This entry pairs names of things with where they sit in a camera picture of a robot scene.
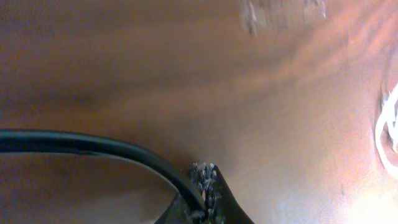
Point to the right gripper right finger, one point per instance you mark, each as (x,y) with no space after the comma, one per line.
(221,205)

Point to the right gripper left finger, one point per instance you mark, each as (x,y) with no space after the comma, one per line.
(178,212)

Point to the clear tape strip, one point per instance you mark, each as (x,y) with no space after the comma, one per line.
(264,16)

